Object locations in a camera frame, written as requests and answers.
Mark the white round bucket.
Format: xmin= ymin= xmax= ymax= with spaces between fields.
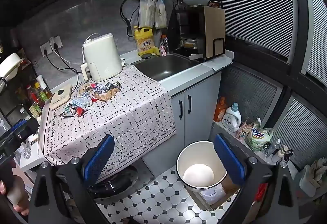
xmin=176 ymin=140 xmax=228 ymax=191

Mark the printed white tablecloth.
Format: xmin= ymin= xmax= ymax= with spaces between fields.
xmin=38 ymin=64 xmax=177 ymax=180

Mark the person's left hand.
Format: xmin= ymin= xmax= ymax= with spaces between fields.
xmin=0 ymin=179 xmax=30 ymax=216

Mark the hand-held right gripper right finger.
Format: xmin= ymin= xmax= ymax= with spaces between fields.
xmin=213 ymin=133 xmax=302 ymax=224

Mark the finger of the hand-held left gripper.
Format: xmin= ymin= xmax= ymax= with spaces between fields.
xmin=10 ymin=118 xmax=40 ymax=141

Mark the green bottle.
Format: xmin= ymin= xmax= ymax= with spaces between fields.
xmin=38 ymin=81 xmax=52 ymax=102

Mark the black power cable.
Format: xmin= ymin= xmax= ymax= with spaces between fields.
xmin=43 ymin=45 xmax=80 ymax=92

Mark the wooden cutting board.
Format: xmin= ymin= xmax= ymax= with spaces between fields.
xmin=204 ymin=7 xmax=226 ymax=59

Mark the grey kitchen cabinet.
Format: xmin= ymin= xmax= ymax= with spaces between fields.
xmin=120 ymin=50 xmax=234 ymax=171

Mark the red cloth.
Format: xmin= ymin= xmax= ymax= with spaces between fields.
xmin=255 ymin=183 xmax=269 ymax=201

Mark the white power strip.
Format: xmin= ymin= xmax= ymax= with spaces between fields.
xmin=80 ymin=62 xmax=91 ymax=80

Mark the white air fryer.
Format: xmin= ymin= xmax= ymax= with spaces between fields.
xmin=82 ymin=33 xmax=123 ymax=82

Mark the grey wall outlet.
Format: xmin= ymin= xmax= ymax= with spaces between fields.
xmin=50 ymin=35 xmax=63 ymax=49
xmin=39 ymin=43 xmax=53 ymax=57

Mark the steel faucet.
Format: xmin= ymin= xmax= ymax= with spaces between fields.
xmin=160 ymin=36 xmax=170 ymax=56

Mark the black dish rack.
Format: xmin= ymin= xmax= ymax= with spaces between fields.
xmin=174 ymin=0 xmax=225 ymax=60

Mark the large grey window blind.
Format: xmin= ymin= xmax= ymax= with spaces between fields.
xmin=191 ymin=0 xmax=294 ymax=57

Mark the small wooden board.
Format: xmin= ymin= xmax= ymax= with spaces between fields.
xmin=48 ymin=84 xmax=72 ymax=109

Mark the orange bottle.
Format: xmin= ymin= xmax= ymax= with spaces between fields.
xmin=214 ymin=96 xmax=227 ymax=122

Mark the beige crumpled wrapper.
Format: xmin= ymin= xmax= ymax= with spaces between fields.
xmin=78 ymin=84 xmax=96 ymax=98

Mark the white bowl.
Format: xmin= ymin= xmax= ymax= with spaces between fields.
xmin=0 ymin=52 xmax=24 ymax=79

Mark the white storage tub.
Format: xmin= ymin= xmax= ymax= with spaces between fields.
xmin=294 ymin=158 xmax=325 ymax=197

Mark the hanging clear plastic bag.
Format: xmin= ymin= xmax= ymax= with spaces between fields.
xmin=139 ymin=0 xmax=156 ymax=28
xmin=154 ymin=0 xmax=168 ymax=30

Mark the white plastic bag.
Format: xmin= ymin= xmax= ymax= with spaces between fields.
xmin=200 ymin=186 xmax=226 ymax=205

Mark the black hanging cable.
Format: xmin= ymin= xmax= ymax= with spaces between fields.
xmin=120 ymin=0 xmax=140 ymax=33

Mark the cardboard box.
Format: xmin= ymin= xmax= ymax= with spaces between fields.
xmin=188 ymin=177 xmax=241 ymax=212

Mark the white drying mat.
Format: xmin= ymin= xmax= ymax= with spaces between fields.
xmin=190 ymin=50 xmax=234 ymax=71

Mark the black round appliance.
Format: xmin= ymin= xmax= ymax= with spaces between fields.
xmin=87 ymin=165 xmax=140 ymax=199

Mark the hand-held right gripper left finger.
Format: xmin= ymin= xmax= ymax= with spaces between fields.
xmin=28 ymin=134 xmax=115 ymax=224

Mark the white laundry detergent bottle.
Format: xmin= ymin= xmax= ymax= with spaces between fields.
xmin=224 ymin=103 xmax=242 ymax=133

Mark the black shelf rack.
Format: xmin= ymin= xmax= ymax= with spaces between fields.
xmin=0 ymin=48 xmax=39 ymax=138

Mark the blue white carton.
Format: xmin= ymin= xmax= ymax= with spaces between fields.
xmin=72 ymin=96 xmax=93 ymax=108

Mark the patterned snack packet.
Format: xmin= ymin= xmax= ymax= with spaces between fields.
xmin=235 ymin=119 xmax=253 ymax=141

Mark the white cap bottle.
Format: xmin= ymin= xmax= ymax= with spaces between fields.
xmin=272 ymin=145 xmax=289 ymax=163

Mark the green refill pouch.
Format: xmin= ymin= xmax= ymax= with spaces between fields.
xmin=245 ymin=118 xmax=274 ymax=152

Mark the yellow detergent bottle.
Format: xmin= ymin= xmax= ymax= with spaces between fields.
xmin=134 ymin=26 xmax=160 ymax=56

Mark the steel sink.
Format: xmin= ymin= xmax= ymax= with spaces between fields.
xmin=131 ymin=53 xmax=201 ymax=82

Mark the silver foil wrapper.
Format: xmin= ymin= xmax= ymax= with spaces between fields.
xmin=59 ymin=104 xmax=78 ymax=118

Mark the clear glass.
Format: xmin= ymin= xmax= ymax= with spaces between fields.
xmin=22 ymin=142 xmax=32 ymax=160

